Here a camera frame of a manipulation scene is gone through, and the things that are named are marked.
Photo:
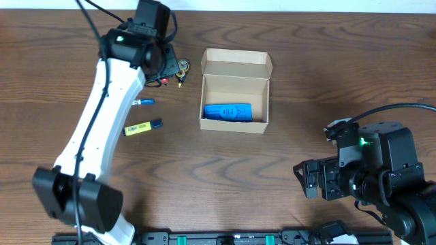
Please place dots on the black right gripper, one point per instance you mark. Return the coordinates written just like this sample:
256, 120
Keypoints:
329, 168

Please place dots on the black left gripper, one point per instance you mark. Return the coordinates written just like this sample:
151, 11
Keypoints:
171, 66

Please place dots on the red stapler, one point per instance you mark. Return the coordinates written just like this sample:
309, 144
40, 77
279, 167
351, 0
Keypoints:
165, 81

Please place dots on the black yellow correction tape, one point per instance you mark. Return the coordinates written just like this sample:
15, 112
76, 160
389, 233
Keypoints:
184, 68

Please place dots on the brown cardboard box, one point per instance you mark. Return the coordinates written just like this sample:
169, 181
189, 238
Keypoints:
235, 77

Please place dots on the blue plastic holder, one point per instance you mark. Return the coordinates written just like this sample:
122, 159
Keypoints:
231, 112

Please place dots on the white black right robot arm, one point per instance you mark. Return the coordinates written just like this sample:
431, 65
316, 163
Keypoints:
376, 164

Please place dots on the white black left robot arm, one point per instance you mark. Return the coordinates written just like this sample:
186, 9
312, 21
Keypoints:
136, 54

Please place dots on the blue capped white marker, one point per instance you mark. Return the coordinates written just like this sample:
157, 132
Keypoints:
143, 102

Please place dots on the yellow highlighter black cap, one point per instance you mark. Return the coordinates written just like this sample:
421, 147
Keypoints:
142, 127

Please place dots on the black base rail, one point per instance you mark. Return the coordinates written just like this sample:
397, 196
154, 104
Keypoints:
336, 232

